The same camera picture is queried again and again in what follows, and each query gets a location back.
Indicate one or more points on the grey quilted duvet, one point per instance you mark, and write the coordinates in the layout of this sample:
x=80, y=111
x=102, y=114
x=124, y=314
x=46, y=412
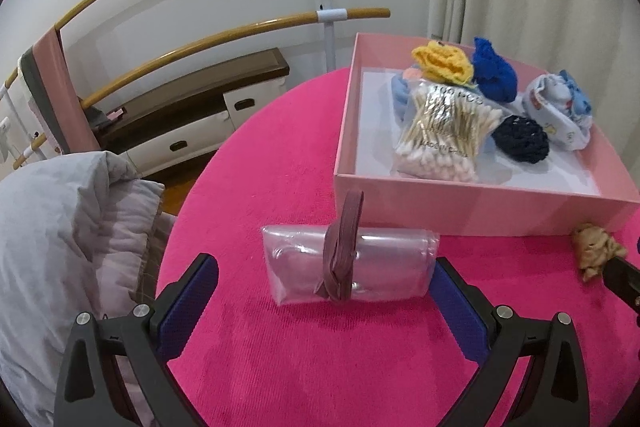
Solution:
x=50, y=257

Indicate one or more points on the dark-topped low cabinet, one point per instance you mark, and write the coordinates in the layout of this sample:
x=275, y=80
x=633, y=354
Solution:
x=190, y=92

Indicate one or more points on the pink round tablecloth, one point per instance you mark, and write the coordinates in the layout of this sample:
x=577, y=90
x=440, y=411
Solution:
x=275, y=357

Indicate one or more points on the light blue towel cap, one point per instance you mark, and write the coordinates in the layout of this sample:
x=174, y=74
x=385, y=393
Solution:
x=402, y=94

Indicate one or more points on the small pink object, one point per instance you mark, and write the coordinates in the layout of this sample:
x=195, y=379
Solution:
x=116, y=113

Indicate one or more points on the royal blue knit piece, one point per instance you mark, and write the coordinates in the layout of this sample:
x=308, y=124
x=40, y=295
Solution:
x=492, y=74

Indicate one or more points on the bag of cotton swabs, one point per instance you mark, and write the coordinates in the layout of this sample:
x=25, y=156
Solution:
x=440, y=132

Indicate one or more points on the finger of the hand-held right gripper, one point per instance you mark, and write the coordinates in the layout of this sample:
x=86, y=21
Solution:
x=625, y=284

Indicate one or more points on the pink cardboard box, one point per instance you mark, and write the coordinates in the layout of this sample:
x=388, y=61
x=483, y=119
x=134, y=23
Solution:
x=450, y=207

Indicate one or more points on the mauve elastic band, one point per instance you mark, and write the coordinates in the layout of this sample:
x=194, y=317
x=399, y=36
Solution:
x=340, y=252

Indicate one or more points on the short wooden barre rail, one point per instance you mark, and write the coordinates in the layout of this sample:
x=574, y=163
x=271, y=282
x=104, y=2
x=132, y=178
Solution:
x=210, y=39

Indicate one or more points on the pink hanging towel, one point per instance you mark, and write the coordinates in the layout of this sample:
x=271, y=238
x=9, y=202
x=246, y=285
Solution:
x=65, y=97

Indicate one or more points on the narrow white cabinet drawer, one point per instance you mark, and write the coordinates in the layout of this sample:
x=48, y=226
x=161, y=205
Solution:
x=252, y=102

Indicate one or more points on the white patterned fabric pouch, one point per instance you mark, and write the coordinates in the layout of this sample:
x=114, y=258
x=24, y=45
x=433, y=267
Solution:
x=550, y=107

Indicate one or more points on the navy knit scrunchie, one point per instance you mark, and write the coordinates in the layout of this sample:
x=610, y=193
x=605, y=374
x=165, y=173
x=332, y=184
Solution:
x=520, y=139

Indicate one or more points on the wide white cabinet drawer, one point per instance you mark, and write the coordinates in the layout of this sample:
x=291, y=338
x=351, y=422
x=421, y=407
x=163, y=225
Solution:
x=175, y=144

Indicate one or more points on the brown fabric scrunchie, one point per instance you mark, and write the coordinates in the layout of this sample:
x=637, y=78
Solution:
x=592, y=249

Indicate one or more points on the clear plastic pouch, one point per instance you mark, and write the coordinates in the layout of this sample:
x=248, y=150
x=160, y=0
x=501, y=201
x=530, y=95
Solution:
x=390, y=267

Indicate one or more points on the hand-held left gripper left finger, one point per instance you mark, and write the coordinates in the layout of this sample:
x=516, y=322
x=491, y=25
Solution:
x=185, y=307

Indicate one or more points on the yellow crochet piece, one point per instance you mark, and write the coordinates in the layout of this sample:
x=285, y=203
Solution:
x=442, y=59

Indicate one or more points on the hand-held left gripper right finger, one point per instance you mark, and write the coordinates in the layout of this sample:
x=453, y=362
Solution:
x=457, y=312

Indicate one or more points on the grey hanging cloth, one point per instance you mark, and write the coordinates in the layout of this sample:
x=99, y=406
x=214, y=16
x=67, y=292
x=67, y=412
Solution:
x=42, y=102

